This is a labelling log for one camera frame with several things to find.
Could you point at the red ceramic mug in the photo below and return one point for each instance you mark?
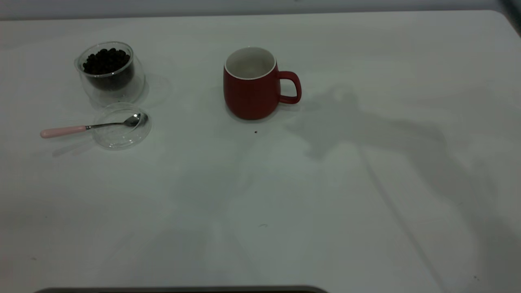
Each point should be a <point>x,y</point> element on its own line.
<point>250,97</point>

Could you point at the clear glass lid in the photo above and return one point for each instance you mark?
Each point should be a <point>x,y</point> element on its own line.
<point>122,136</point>

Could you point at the clear glass jar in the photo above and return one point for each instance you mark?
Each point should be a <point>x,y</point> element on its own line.
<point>122,92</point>

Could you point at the dark coffee beans pile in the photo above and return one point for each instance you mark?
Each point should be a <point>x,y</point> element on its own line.
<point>106,63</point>

